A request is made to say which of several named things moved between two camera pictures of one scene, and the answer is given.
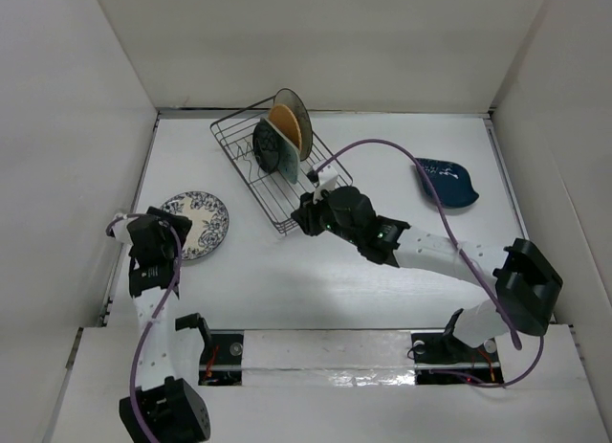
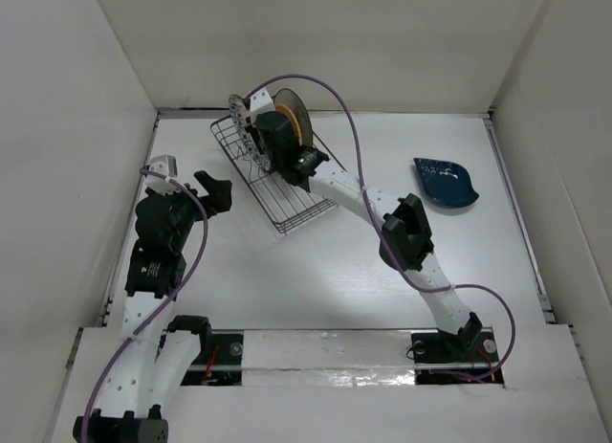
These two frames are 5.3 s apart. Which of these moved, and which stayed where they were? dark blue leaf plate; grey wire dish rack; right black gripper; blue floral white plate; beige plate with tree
Moved: blue floral white plate; right black gripper
Stayed: beige plate with tree; grey wire dish rack; dark blue leaf plate
